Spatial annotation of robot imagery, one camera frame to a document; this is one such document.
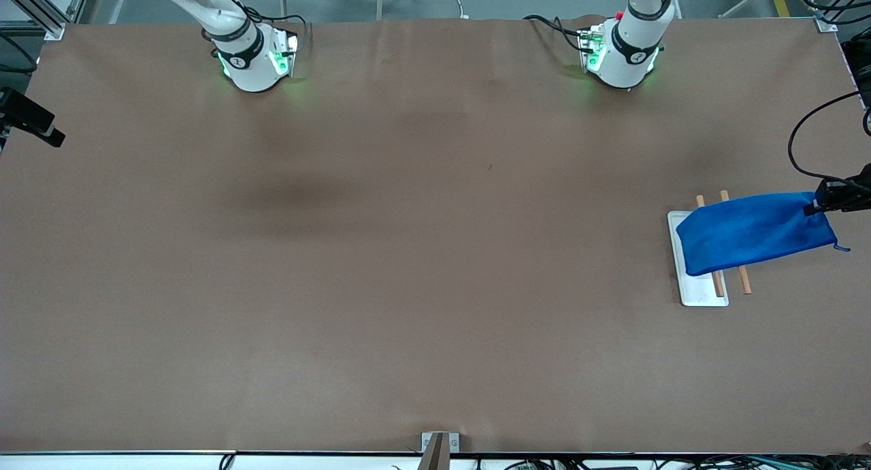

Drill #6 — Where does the blue microfibre towel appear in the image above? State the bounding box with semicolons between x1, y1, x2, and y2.
676;192;851;277

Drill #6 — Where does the white rack with wooden bars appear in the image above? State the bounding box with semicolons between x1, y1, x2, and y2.
666;190;753;308

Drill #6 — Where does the brown paper table cover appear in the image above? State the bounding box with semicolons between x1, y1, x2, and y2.
0;16;871;455

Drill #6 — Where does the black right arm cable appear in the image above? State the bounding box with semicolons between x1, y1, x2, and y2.
0;33;39;76

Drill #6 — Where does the aluminium profile frame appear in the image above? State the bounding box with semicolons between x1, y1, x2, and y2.
0;0;93;41

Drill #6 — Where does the black left base cable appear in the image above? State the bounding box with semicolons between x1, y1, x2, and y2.
523;14;587;53

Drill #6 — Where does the grey metal mounting bracket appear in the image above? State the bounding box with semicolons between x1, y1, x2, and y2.
421;432;461;454

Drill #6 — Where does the brown camera mount post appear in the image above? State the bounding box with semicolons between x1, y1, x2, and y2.
416;433;450;470

